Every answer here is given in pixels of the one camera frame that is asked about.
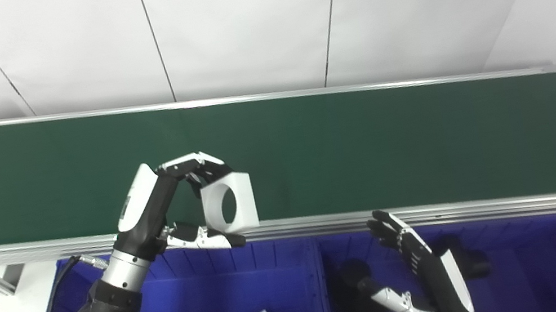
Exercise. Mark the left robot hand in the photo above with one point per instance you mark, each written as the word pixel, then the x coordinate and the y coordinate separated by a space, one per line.
pixel 142 214

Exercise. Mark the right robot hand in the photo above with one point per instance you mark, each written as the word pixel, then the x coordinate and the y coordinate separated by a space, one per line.
pixel 435 271

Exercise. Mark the black part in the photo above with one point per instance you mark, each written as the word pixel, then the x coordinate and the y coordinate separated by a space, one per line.
pixel 471 262
pixel 351 280

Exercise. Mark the blue plastic bin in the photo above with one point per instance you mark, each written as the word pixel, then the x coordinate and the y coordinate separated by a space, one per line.
pixel 195 302
pixel 533 271

